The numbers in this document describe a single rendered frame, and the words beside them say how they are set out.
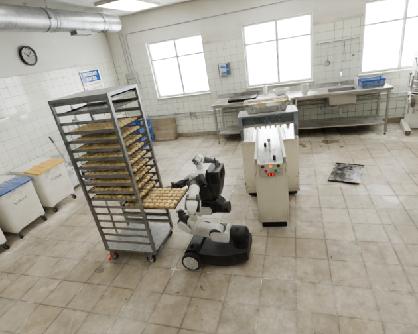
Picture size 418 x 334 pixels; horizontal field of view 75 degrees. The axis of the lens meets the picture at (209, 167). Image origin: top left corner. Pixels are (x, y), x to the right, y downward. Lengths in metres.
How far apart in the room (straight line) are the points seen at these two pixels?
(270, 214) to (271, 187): 0.35
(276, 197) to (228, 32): 4.32
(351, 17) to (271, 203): 4.36
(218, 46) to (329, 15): 2.26
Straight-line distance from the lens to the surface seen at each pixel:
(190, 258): 2.83
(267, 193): 3.06
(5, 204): 4.52
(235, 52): 6.49
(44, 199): 5.02
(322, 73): 6.45
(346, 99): 5.97
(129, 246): 3.28
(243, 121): 3.55
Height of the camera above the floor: 2.02
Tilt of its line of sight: 23 degrees down
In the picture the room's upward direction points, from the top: 10 degrees counter-clockwise
